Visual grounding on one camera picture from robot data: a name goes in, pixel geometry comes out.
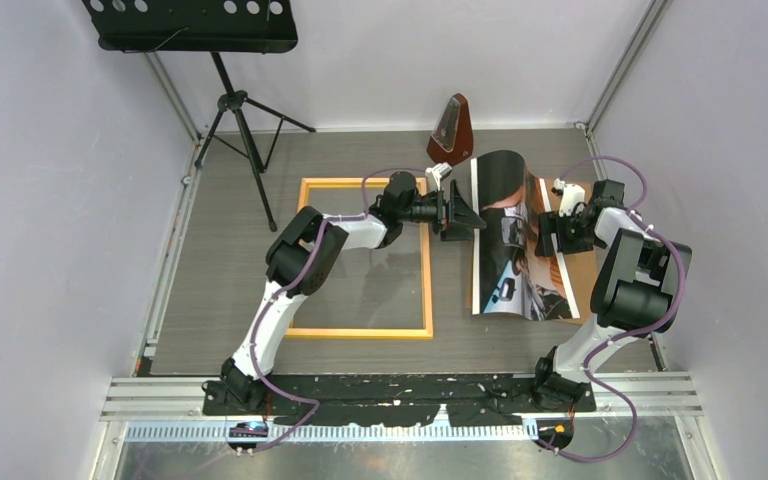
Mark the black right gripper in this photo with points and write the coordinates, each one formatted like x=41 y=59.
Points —
x=552 y=223

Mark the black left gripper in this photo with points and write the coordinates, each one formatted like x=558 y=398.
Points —
x=455 y=219

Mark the printed photo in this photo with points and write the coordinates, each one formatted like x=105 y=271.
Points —
x=508 y=277

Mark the yellow wooden picture frame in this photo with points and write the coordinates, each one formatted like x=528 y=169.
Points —
x=426 y=331

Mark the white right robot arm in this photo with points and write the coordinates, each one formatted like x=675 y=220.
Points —
x=637 y=291

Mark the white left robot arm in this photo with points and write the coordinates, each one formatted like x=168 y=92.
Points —
x=302 y=257

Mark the brown backing board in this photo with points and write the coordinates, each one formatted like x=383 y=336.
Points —
x=575 y=273

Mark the brown metronome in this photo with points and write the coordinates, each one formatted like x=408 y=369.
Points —
x=452 y=140

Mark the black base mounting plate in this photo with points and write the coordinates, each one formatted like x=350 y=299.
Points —
x=401 y=400

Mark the black music stand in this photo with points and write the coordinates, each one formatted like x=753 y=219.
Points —
x=214 y=27

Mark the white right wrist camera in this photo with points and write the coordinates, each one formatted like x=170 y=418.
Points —
x=571 y=196

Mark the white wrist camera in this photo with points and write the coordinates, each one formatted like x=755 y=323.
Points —
x=571 y=196
x=436 y=176

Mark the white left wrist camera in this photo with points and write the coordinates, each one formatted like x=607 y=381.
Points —
x=436 y=176

